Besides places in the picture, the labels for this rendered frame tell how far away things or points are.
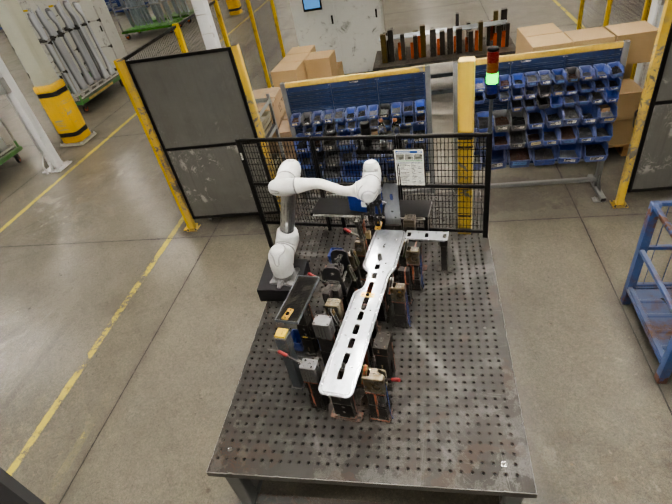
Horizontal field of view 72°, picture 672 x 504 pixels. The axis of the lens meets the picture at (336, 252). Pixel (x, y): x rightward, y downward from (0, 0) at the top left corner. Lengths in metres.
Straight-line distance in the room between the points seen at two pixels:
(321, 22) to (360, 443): 7.96
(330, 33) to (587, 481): 8.07
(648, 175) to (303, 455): 4.15
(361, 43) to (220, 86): 4.98
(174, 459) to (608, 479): 2.79
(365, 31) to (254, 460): 7.94
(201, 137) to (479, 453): 3.97
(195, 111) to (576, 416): 4.20
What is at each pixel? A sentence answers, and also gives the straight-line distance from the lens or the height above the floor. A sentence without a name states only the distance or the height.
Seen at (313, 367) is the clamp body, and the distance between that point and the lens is 2.43.
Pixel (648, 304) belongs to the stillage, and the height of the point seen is 0.16.
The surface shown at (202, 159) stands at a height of 0.90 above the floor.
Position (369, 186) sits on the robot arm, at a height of 1.65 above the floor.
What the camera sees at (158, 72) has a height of 1.84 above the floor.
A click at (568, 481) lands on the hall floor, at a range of 3.33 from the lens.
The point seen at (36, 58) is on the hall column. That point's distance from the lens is 9.80.
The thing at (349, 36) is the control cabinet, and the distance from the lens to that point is 9.38.
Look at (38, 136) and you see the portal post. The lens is 9.08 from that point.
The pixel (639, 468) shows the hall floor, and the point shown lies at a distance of 3.49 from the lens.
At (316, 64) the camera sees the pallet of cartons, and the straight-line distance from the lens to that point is 7.33.
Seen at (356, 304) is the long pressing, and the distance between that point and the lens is 2.76.
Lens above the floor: 2.94
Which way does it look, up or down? 38 degrees down
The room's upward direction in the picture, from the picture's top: 12 degrees counter-clockwise
